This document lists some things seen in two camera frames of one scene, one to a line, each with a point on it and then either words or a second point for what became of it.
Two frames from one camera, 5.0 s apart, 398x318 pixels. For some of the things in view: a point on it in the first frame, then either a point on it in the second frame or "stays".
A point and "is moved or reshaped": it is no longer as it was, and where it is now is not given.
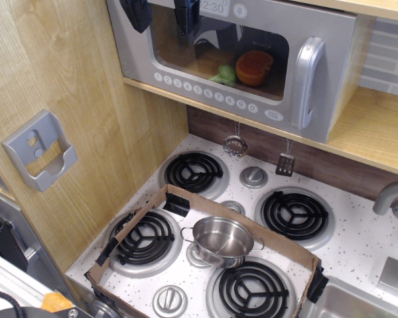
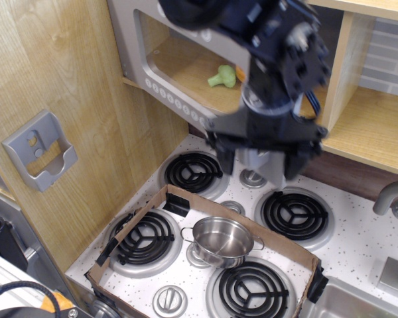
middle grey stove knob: [234, 206] stays
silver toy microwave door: [284, 62] is moved or reshaped
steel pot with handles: [222, 242] stays
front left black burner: [149, 247] stays
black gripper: [138, 12] → [258, 129]
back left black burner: [193, 173] stays
